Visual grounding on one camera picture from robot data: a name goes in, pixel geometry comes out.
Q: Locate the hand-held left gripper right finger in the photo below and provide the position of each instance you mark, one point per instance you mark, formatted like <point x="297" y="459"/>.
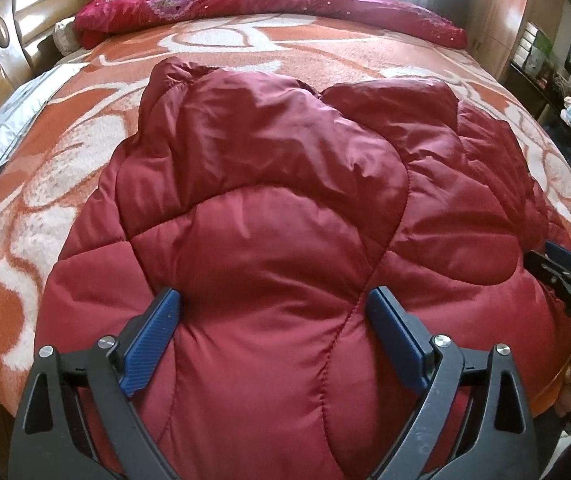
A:
<point x="400" y="340"/>

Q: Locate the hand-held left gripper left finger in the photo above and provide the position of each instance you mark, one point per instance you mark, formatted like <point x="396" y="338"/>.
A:
<point x="150" y="345"/>

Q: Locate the dark red quilted jacket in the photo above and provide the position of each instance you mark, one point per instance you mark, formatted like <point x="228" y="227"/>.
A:
<point x="275" y="210"/>

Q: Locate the shelf with small things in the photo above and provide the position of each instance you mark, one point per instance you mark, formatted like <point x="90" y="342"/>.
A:
<point x="535" y="55"/>

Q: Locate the wooden wardrobe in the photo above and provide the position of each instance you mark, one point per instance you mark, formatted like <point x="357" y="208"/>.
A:
<point x="500" y="10"/>

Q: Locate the grey bed sheet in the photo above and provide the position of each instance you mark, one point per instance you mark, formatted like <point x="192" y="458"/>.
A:
<point x="0" y="130"/>

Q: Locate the orange white floral blanket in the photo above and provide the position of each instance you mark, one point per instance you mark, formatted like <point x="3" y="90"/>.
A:
<point x="245" y="55"/>

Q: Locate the pale pillow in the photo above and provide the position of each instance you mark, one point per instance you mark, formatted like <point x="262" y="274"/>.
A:
<point x="68" y="35"/>

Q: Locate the wooden headboard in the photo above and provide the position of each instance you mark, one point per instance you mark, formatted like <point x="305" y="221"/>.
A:
<point x="40" y="10"/>

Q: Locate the red sequined quilt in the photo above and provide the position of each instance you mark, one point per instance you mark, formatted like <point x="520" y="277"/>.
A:
<point x="265" y="2"/>

